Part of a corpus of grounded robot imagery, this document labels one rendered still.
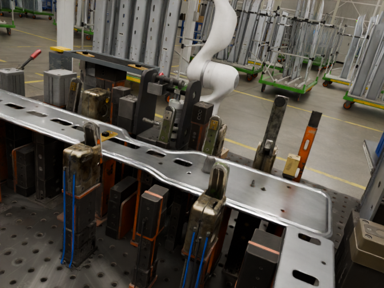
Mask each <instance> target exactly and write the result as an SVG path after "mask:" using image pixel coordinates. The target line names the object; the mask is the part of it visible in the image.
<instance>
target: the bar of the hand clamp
mask: <svg viewBox="0 0 384 288"><path fill-rule="evenodd" d="M288 100H289V97H284V96H281V95H276V96H275V100H274V103H273V107H272V110H271V113H270V117H269V121H268V124H267V128H266V131H265V134H264V138H263V141H262V145H261V149H260V151H259V152H260V153H263V150H264V145H265V143H266V140H267V139H268V140H271V141H273V142H272V146H271V149H270V152H269V156H272V154H273V150H274V147H275V143H276V141H277V137H278V133H279V130H280V127H281V123H282V120H283V116H284V113H285V110H286V106H287V103H288Z"/></svg>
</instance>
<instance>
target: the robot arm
mask: <svg viewBox="0 0 384 288"><path fill-rule="evenodd" d="M213 1H214V4H215V16H214V20H213V25H212V27H211V32H210V34H209V37H208V39H207V41H206V43H205V45H204V46H203V48H202V49H201V50H200V51H199V53H198V54H197V55H196V56H195V57H194V58H193V60H192V61H191V62H190V64H189V66H188V68H187V78H188V80H189V82H190V81H193V80H199V81H200V82H201V85H202V87H204V88H207V89H210V90H213V93H212V94H210V95H203V96H201V97H200V100H199V101H204V102H208V103H212V104H214V108H213V114H212V116H214V115H217V113H218V108H219V105H220V103H221V102H222V100H223V99H224V98H225V97H227V96H228V95H229V94H230V93H231V92H232V91H233V90H234V89H235V88H236V87H237V85H238V83H239V74H238V72H237V70H236V69H235V68H233V67H232V66H229V65H225V64H222V63H218V62H213V61H211V58H212V57H213V55H214V54H216V53H218V52H220V51H222V50H224V49H225V48H227V47H228V45H229V44H230V42H231V40H232V38H233V35H234V32H235V28H236V25H237V15H236V13H235V11H234V9H233V8H232V7H231V5H230V4H229V1H228V0H213Z"/></svg>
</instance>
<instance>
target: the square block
mask: <svg viewBox="0 0 384 288"><path fill-rule="evenodd" d="M349 241H350V243H349V246H348V248H347V250H346V252H345V254H344V257H343V259H342V262H341V264H340V266H339V268H338V270H337V273H336V275H335V288H384V225H380V224H378V223H375V222H372V221H368V220H366V219H362V218H360V219H359V221H358V223H357V225H356V227H355V228H354V231H353V233H352V235H351V237H350V239H349Z"/></svg>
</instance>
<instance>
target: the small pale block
mask: <svg viewBox="0 0 384 288"><path fill-rule="evenodd" d="M300 158H301V157H300V156H297V155H294V154H290V153H289V155H288V158H287V161H286V164H285V168H284V170H283V173H282V175H283V178H286V179H289V180H292V179H294V177H295V174H296V171H297V167H298V164H299V161H300ZM276 228H277V225H274V224H272V223H268V226H267V229H266V232H268V233H270V234H275V231H276Z"/></svg>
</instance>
